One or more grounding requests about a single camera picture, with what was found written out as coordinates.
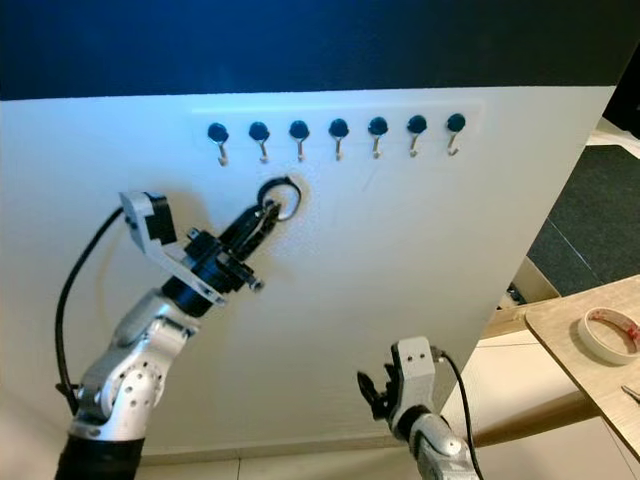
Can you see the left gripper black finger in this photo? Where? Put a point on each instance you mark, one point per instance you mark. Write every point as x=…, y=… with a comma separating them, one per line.
x=245, y=223
x=260, y=238

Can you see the blue based silver hook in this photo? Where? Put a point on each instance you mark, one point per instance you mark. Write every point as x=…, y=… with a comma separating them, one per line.
x=217, y=131
x=298, y=128
x=417, y=124
x=378, y=125
x=338, y=127
x=457, y=122
x=258, y=130

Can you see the light wooden table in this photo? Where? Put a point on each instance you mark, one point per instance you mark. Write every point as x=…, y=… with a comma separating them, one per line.
x=570, y=340

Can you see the white tape roll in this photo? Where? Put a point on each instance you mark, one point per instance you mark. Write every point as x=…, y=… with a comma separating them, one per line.
x=600, y=348

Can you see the white board panel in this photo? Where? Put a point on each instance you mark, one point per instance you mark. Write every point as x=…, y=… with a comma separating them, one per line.
x=410, y=270

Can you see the black floor mat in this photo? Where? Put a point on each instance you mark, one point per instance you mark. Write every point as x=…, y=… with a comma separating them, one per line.
x=590, y=220

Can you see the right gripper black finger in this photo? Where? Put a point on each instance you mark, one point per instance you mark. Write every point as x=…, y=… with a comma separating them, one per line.
x=372, y=397
x=386, y=378

